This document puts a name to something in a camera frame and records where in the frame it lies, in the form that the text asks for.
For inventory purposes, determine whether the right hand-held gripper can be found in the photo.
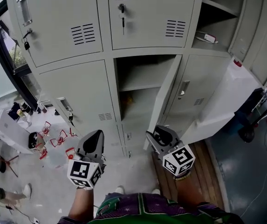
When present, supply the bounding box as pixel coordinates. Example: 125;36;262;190
146;125;196;176

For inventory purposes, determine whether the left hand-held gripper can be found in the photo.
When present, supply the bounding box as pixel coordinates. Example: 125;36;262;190
67;130;107;189

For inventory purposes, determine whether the grey metal locker door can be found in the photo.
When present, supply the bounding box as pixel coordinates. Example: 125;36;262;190
143;54;183;151
39;59;117;137
227;0;267;88

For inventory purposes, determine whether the grey metal locker cabinet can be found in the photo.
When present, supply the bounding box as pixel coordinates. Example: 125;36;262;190
5;0;267;158

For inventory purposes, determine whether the person's left forearm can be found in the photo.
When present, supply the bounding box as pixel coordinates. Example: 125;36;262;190
68;188;94;223

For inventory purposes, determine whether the person's right forearm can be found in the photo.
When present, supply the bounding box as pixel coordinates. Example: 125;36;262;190
174;175;206;207

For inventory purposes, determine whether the group of clear water jugs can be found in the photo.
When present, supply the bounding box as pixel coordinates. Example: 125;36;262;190
36;121;82;170

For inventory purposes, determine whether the black-headed door key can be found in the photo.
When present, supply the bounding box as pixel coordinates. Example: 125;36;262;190
117;3;127;35
67;112;75;127
21;28;34;51

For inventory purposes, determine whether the person's white left shoe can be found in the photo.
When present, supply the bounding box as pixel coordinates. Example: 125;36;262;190
114;185;126;195

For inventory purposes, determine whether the yellow snack bag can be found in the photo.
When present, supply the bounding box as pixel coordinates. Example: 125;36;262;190
123;94;134;106

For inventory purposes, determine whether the wooden pallet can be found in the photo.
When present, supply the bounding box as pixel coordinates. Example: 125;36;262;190
151;139;225;210

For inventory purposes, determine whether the small white waste bin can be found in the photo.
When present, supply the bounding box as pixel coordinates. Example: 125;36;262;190
28;132;46;152

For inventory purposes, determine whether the brown bottle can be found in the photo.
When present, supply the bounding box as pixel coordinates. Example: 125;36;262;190
36;100;48;114

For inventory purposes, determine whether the person's purple green jersey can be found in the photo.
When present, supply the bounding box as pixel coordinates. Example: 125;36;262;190
57;192;245;224

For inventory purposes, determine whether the dark bottle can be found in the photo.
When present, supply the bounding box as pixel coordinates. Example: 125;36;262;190
20;101;34;116

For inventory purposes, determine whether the yellow lid jar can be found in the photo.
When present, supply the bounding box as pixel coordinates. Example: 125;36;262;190
16;109;28;123

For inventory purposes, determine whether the white cardboard box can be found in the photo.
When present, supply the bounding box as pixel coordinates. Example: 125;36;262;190
0;117;35;154

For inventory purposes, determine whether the black floor fan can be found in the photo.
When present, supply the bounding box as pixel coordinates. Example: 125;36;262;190
237;97;267;144

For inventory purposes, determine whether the white charger red mark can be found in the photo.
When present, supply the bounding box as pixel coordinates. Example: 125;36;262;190
204;33;219;44

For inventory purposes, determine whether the beaded bracelet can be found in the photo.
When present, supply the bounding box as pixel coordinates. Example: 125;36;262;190
172;171;192;181

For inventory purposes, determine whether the black window frame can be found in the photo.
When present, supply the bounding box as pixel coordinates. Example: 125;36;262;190
0;0;55;116

